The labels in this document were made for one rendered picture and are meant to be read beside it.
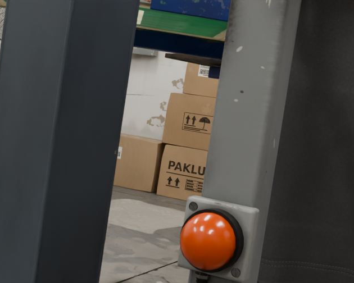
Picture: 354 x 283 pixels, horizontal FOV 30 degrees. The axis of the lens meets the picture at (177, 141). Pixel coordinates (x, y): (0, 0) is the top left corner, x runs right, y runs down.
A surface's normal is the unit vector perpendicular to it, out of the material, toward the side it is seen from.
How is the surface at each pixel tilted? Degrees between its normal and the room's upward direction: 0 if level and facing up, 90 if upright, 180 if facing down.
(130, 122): 90
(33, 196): 90
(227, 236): 63
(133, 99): 90
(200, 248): 100
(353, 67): 96
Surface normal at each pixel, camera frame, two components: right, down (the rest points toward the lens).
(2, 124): -0.58, -0.04
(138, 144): -0.36, -0.04
